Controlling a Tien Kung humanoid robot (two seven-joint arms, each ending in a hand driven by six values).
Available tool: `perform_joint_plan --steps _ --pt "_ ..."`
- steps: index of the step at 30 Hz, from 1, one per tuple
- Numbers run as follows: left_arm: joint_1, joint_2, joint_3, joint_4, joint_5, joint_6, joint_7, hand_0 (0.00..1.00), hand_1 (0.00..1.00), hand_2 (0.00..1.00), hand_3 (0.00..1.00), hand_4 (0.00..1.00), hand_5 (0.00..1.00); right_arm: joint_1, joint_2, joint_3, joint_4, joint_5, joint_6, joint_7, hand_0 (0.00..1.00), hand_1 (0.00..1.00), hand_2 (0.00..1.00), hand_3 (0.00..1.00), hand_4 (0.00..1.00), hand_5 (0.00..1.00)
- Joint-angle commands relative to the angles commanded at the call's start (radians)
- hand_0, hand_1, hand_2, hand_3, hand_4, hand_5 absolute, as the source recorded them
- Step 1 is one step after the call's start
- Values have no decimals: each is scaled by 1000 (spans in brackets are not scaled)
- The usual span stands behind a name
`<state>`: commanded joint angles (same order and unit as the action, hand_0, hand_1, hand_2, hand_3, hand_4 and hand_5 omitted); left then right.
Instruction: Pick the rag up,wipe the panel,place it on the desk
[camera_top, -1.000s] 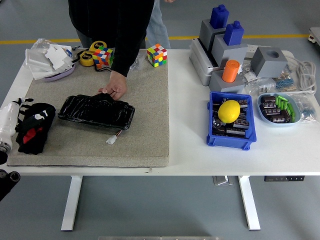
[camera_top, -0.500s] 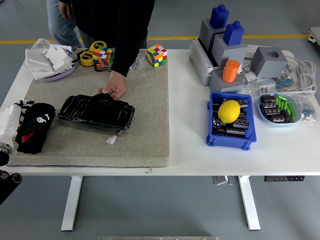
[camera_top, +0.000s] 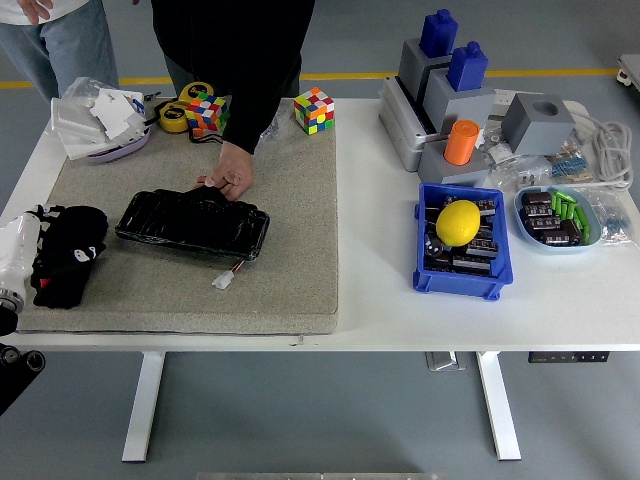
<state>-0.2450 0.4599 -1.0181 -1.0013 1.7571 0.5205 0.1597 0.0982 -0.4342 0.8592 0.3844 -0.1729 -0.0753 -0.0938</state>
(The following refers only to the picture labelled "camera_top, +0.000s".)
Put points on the black rag with red patch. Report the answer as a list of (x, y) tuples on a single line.
[(80, 225)]

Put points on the bag of blue resistors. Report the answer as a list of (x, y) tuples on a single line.
[(572, 165)]

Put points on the grey junction box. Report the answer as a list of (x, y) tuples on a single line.
[(400, 130)]

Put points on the small white adapter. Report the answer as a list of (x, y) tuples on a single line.
[(497, 150)]

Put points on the grey-brown mat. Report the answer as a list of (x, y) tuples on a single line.
[(290, 250)]

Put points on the metal bracket under table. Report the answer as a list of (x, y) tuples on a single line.
[(442, 361)]

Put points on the yellow lemon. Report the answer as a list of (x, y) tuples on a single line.
[(457, 222)]

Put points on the black table control panel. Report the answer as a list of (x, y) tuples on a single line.
[(570, 357)]

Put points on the blue bottle-shaped block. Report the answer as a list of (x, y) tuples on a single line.
[(467, 65), (439, 32)]

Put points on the clear plastic bag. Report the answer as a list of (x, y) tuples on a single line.
[(82, 87)]

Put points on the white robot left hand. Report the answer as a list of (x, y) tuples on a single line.
[(15, 250)]

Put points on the person's left hand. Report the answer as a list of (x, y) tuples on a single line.
[(232, 170)]

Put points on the black film-wrapped panel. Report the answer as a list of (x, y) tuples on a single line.
[(190, 225)]

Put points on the light blue dish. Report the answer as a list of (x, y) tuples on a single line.
[(560, 249)]

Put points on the grey block with round hole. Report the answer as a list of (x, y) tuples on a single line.
[(535, 127), (460, 172)]

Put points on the person in background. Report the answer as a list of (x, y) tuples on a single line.
[(75, 50)]

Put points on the person's left forearm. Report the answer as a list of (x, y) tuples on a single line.
[(245, 125)]

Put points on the clear bag of screws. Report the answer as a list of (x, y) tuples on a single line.
[(275, 125)]

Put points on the green battery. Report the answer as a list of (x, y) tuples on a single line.
[(557, 207), (582, 220), (567, 209), (564, 194)]

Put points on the yellow tape measure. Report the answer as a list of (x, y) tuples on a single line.
[(196, 91), (173, 117)]

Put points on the dark cylindrical capacitor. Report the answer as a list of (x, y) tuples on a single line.
[(482, 248), (562, 234), (535, 211), (542, 222), (536, 198), (434, 246), (472, 263), (486, 206)]

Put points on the white cart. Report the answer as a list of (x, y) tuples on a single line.
[(630, 72)]

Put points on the clear bag with plug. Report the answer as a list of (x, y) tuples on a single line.
[(520, 175)]

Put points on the bag of small blue parts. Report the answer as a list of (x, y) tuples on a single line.
[(612, 220)]

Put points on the grey block with slot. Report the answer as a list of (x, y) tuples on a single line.
[(460, 107), (412, 65)]

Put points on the colourful puzzle cube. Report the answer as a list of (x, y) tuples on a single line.
[(207, 112), (314, 111)]

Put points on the purple tray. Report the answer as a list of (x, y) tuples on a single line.
[(120, 150)]

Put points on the orange cylinder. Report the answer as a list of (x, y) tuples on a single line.
[(461, 142)]

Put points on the white plastic box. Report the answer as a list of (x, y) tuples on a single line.
[(75, 120)]

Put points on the white table leg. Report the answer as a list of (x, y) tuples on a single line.
[(142, 400), (497, 400)]

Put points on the blue plastic bin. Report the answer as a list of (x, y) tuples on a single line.
[(465, 285)]

